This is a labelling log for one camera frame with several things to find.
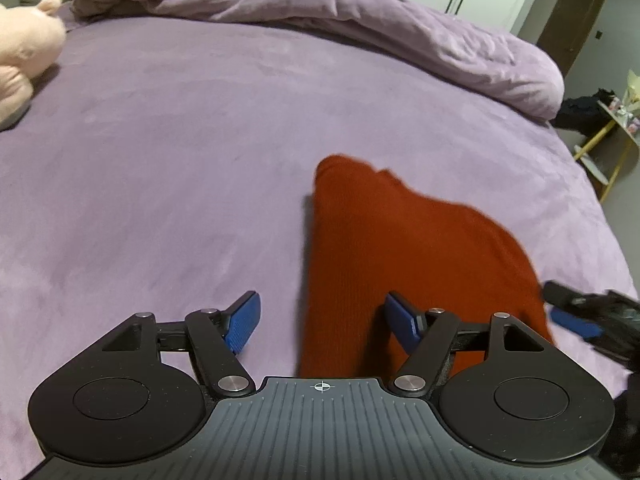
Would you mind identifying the purple duvet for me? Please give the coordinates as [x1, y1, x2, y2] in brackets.
[72, 0, 565, 122]

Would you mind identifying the side table with yellow legs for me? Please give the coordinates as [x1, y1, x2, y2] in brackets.
[574, 100, 640, 204]

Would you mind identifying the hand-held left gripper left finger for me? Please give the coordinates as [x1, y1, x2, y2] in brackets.
[102, 290, 262, 399]

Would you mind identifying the pink plush toy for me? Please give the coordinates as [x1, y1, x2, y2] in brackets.
[0, 0, 67, 129]

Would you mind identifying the brown wooden door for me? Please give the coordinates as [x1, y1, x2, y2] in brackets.
[537, 0, 614, 79]

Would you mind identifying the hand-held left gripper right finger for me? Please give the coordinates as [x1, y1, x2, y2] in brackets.
[383, 290, 547, 399]

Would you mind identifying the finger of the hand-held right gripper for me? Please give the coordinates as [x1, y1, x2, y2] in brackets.
[549, 307, 605, 340]
[542, 281, 603, 313]

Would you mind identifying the red knit cardigan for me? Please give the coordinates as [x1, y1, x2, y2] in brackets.
[299, 154, 557, 379]

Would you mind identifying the black bag on floor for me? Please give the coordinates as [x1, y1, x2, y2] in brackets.
[555, 89, 617, 136]

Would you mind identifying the purple bed sheet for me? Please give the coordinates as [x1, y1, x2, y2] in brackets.
[0, 0, 640, 480]

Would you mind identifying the cream flower bouquet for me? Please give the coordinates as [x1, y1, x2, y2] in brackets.
[622, 70, 640, 112]

